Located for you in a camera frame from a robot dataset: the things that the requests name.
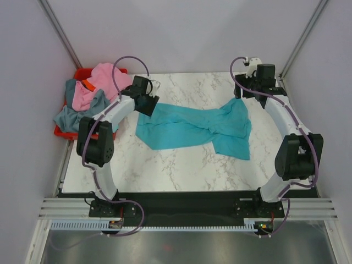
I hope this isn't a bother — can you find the teal t shirt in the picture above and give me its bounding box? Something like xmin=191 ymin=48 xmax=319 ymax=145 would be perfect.
xmin=135 ymin=98 xmax=251 ymax=160

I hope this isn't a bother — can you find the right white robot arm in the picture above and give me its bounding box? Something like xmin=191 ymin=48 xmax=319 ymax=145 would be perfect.
xmin=231 ymin=57 xmax=323 ymax=217

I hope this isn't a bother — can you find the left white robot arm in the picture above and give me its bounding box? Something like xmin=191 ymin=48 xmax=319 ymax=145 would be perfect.
xmin=76 ymin=75 xmax=161 ymax=216

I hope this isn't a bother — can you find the pink t shirt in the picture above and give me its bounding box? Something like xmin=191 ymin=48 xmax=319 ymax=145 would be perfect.
xmin=73 ymin=63 xmax=132 ymax=111

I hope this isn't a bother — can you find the grey t shirt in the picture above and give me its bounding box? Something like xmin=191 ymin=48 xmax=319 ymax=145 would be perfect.
xmin=53 ymin=79 xmax=110 ymax=133

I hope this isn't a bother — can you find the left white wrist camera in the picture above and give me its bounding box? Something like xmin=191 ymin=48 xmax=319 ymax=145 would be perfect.
xmin=146 ymin=79 xmax=161 ymax=97

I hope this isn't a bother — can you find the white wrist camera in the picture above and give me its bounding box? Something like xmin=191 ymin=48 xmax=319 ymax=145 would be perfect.
xmin=243 ymin=57 xmax=262 ymax=78
xmin=146 ymin=79 xmax=161 ymax=97

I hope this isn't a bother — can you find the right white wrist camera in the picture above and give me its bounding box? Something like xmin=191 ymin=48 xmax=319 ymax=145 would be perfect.
xmin=243 ymin=57 xmax=262 ymax=78

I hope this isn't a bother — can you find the right corner frame post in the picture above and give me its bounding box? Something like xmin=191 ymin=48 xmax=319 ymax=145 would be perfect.
xmin=278 ymin=0 xmax=329 ymax=80

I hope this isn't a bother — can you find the corner frame post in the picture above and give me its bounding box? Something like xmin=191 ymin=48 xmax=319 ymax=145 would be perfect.
xmin=38 ymin=0 xmax=82 ymax=69
xmin=278 ymin=0 xmax=329 ymax=80

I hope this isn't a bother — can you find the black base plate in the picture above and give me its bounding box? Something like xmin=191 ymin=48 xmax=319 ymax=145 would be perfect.
xmin=58 ymin=191 xmax=285 ymax=225

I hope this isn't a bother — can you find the white slotted cable duct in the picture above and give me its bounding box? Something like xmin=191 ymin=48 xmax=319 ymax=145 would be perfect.
xmin=51 ymin=219 xmax=274 ymax=232

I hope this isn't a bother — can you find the left corner frame post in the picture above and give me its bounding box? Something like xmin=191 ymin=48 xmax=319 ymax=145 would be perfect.
xmin=38 ymin=0 xmax=82 ymax=69

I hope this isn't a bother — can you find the aluminium extrusion rail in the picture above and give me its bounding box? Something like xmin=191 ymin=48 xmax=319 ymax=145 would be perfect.
xmin=38 ymin=198 xmax=338 ymax=221

